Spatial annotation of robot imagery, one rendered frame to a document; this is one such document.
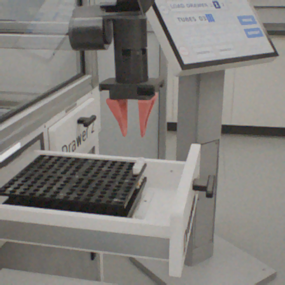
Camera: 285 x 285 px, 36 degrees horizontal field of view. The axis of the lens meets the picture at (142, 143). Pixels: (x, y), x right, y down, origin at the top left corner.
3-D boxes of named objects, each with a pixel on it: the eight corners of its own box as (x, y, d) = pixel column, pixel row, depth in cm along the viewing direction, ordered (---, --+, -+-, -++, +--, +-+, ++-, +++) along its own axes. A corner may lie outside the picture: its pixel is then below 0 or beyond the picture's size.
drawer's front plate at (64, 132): (97, 134, 125) (95, 97, 122) (58, 175, 99) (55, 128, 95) (91, 134, 126) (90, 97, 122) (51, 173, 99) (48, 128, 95)
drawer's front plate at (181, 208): (198, 193, 90) (200, 143, 86) (180, 279, 63) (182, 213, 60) (189, 192, 90) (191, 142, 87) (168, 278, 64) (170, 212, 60)
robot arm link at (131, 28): (143, 11, 68) (149, 10, 73) (100, 12, 69) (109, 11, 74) (144, 56, 70) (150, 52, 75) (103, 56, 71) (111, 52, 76)
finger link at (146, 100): (151, 142, 73) (149, 88, 71) (111, 140, 75) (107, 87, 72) (159, 132, 80) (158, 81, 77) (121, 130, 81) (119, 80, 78)
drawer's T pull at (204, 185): (215, 180, 77) (215, 173, 76) (212, 200, 70) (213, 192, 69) (194, 179, 78) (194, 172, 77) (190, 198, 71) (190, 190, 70)
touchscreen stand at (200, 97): (276, 277, 194) (305, 45, 159) (203, 320, 168) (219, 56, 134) (198, 229, 231) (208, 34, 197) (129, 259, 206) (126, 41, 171)
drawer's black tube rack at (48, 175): (146, 193, 86) (146, 162, 84) (125, 240, 70) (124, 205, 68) (42, 182, 91) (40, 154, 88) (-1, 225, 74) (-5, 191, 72)
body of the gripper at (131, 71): (157, 95, 71) (156, 49, 68) (98, 94, 73) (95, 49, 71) (165, 88, 77) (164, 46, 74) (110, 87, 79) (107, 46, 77)
